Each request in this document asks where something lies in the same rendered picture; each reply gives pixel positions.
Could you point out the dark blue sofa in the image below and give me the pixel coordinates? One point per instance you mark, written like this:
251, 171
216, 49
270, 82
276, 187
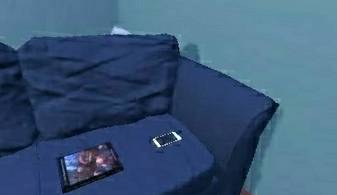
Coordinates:
190, 97

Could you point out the white-edged mobile phone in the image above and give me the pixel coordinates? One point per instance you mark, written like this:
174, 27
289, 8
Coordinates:
167, 139

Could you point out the small white object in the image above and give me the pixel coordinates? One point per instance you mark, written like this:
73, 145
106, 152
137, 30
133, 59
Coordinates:
119, 31

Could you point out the black tablet with picture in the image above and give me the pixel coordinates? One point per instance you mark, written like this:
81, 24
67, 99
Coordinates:
89, 165

